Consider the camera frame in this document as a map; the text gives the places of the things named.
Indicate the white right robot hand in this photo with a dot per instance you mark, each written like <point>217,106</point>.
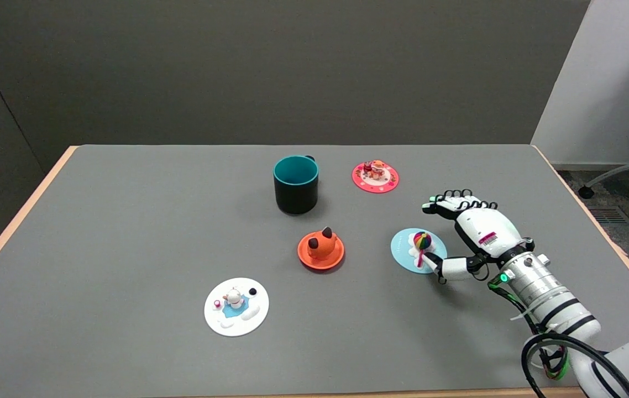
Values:
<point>486,229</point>

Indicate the light blue lid with lollipop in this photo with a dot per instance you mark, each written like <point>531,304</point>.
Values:
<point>403,249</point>

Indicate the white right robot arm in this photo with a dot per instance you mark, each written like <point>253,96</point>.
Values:
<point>546,293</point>

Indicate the pink cup lid with figures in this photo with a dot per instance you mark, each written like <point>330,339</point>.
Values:
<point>375,178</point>

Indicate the orange cup lid with fox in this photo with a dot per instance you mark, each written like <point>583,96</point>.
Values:
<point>320,250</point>

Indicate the white cup lid with cat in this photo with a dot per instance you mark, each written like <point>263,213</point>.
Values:
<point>236,309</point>

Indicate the floor vent grille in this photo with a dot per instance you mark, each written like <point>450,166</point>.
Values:
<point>610,216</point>

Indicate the office chair base with castors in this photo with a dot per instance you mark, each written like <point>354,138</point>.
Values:
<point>618,171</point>

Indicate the black mug teal inside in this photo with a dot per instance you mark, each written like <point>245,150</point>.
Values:
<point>296,193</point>

